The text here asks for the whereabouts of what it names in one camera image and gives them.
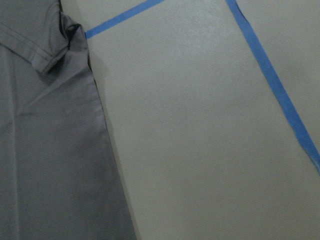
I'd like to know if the dark brown t-shirt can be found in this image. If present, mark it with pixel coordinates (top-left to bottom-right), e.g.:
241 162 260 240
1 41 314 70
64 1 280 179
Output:
0 0 136 240

